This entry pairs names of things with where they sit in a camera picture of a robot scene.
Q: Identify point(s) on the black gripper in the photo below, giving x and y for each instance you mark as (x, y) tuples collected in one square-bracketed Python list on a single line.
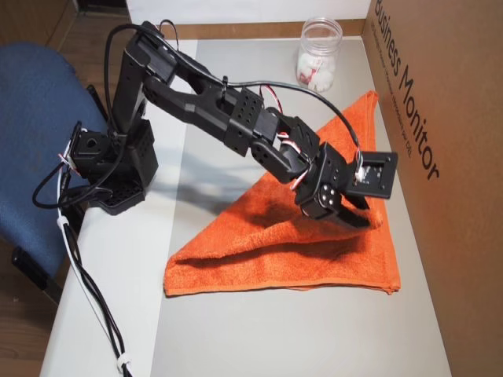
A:
[(328, 195)]

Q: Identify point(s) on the orange terry towel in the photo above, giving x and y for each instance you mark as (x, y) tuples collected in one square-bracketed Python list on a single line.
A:
[(275, 251)]

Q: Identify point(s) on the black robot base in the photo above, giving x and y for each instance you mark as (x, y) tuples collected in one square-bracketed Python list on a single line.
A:
[(129, 196)]

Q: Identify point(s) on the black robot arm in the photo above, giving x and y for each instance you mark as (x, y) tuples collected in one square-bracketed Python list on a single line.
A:
[(204, 106)]

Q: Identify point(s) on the brown cardboard monitor box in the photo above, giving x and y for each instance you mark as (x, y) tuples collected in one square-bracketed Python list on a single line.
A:
[(452, 235)]

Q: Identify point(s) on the clear plastic jar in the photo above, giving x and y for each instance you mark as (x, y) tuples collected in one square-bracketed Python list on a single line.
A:
[(320, 47)]

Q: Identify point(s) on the brown wooden strip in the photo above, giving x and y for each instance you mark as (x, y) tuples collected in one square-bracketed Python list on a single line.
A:
[(243, 30)]

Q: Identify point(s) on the blue office chair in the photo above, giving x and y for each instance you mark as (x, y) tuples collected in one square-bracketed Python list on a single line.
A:
[(23, 157)]

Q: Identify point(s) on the wooden cabinet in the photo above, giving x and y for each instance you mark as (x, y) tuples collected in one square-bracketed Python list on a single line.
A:
[(59, 19)]

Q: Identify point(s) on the black square camera module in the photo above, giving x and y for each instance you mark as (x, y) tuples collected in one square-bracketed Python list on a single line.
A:
[(377, 173)]

